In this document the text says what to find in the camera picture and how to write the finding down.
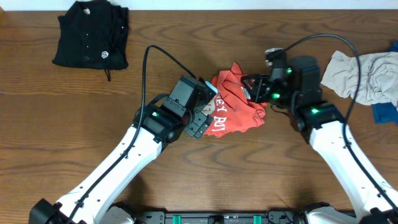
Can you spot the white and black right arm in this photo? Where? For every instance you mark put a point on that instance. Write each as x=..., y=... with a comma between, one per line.
x=294, y=86

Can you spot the orange red t-shirt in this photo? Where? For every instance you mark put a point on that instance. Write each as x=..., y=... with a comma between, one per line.
x=232, y=108

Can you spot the beige crumpled shirt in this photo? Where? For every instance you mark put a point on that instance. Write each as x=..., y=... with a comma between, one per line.
x=347, y=77

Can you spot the folded black shirt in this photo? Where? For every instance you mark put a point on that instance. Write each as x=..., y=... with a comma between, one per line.
x=93, y=34

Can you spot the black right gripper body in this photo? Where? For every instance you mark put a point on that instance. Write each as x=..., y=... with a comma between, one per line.
x=274, y=92

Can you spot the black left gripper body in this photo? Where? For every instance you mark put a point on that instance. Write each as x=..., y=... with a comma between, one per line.
x=198, y=124

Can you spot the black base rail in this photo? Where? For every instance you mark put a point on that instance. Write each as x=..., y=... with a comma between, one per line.
x=217, y=217

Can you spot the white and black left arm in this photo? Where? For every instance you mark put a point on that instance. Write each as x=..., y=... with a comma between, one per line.
x=158, y=124

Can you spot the blue cloth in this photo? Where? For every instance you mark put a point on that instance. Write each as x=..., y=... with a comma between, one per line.
x=385, y=112

